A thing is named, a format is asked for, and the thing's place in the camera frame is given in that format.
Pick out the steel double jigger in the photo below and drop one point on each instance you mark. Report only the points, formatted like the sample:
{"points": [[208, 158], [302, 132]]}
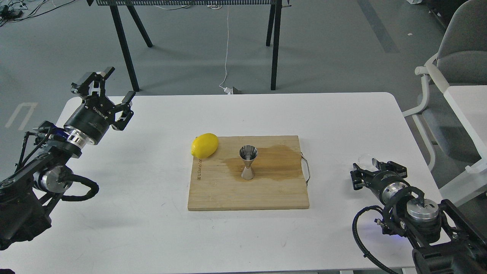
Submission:
{"points": [[248, 154]]}

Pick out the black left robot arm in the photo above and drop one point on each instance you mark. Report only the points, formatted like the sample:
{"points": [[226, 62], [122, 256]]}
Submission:
{"points": [[42, 177]]}

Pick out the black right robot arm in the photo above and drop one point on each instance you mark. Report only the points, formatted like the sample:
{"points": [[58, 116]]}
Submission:
{"points": [[443, 240]]}

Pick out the small clear glass cup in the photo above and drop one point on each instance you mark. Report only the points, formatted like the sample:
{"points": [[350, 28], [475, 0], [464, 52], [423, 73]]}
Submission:
{"points": [[367, 162]]}

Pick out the yellow lemon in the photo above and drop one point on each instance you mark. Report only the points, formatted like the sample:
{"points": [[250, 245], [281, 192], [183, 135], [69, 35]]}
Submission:
{"points": [[204, 145]]}

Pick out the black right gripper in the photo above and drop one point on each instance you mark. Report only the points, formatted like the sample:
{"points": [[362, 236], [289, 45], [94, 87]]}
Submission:
{"points": [[383, 185]]}

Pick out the bamboo cutting board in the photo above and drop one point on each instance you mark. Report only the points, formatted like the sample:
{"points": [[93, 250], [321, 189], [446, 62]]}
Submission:
{"points": [[278, 183]]}

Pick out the black metal table frame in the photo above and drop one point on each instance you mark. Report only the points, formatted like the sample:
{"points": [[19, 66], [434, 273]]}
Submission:
{"points": [[205, 30]]}

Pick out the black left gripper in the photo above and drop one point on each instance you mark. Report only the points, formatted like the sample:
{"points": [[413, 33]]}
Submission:
{"points": [[96, 113]]}

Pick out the grey office chair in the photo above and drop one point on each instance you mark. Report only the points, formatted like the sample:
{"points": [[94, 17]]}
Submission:
{"points": [[460, 61]]}

